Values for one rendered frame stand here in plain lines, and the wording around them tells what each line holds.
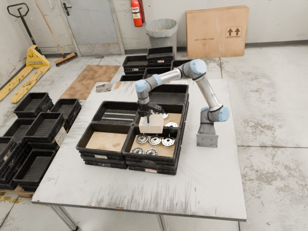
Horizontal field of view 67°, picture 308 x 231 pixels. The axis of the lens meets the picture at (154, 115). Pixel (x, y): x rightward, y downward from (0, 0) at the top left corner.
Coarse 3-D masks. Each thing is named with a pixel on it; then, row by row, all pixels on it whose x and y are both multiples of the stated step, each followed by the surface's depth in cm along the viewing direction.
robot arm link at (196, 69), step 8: (184, 64) 179; (192, 64) 169; (200, 64) 170; (184, 72) 178; (192, 72) 171; (200, 72) 169; (192, 80) 177; (200, 80) 174; (200, 88) 178; (208, 88) 176; (208, 96) 177; (208, 104) 182; (216, 104) 179; (216, 112) 179; (224, 112) 179; (216, 120) 183; (224, 120) 180
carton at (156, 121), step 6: (150, 120) 169; (156, 120) 169; (162, 120) 171; (144, 126) 167; (150, 126) 166; (156, 126) 165; (162, 126) 171; (144, 132) 171; (150, 132) 170; (156, 132) 169
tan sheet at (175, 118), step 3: (156, 114) 217; (168, 114) 215; (171, 114) 214; (174, 114) 214; (177, 114) 213; (180, 114) 213; (168, 117) 212; (171, 117) 211; (174, 117) 211; (177, 117) 210; (180, 117) 210; (165, 120) 209; (168, 120) 209; (171, 120) 208; (174, 120) 208; (177, 120) 207; (165, 123) 206; (177, 123) 204
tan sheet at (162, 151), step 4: (136, 136) 200; (148, 136) 198; (136, 144) 193; (148, 144) 191; (132, 148) 190; (144, 148) 188; (148, 148) 188; (156, 148) 187; (160, 148) 186; (164, 148) 186; (168, 148) 185; (172, 148) 185; (144, 152) 186; (160, 152) 183; (164, 152) 183; (168, 152) 182; (172, 152) 182; (168, 156) 180; (172, 156) 179
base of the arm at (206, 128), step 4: (200, 124) 196; (204, 124) 192; (208, 124) 191; (212, 124) 192; (200, 128) 193; (204, 128) 191; (208, 128) 190; (212, 128) 191; (200, 132) 192; (204, 132) 189; (208, 132) 189; (212, 132) 189
